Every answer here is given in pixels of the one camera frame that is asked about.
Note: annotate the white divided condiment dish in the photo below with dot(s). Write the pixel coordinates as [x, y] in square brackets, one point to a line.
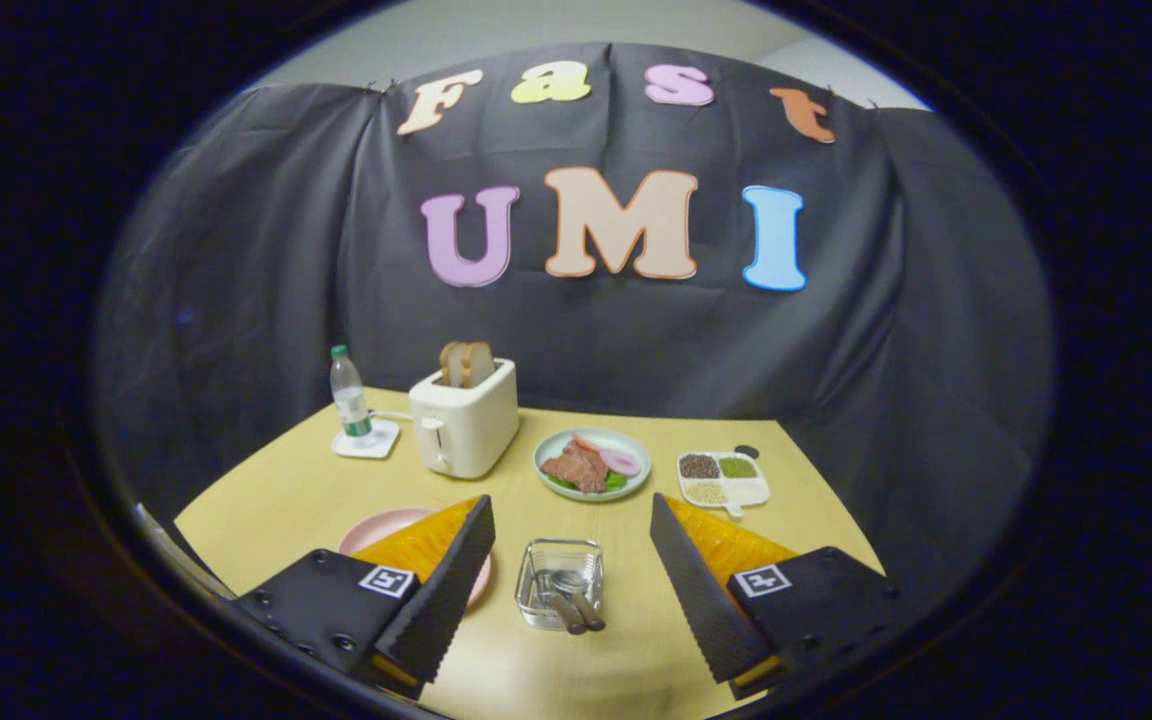
[751, 490]

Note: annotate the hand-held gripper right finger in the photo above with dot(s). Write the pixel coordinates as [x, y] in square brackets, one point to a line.
[701, 600]

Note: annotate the steak meal with vegetables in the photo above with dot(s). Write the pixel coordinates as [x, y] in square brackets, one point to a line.
[576, 468]

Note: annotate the clear plastic water bottle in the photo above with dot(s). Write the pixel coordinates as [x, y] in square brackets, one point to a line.
[349, 400]

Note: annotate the pink plate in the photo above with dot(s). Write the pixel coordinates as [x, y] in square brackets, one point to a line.
[376, 530]

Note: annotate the light green plate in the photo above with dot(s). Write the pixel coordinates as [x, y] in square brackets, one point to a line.
[548, 450]

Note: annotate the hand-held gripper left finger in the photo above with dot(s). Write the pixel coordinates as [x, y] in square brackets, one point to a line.
[446, 600]

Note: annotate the white square coaster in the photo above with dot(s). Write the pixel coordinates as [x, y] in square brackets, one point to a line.
[386, 440]

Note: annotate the white toaster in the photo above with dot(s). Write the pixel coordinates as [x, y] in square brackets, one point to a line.
[471, 430]

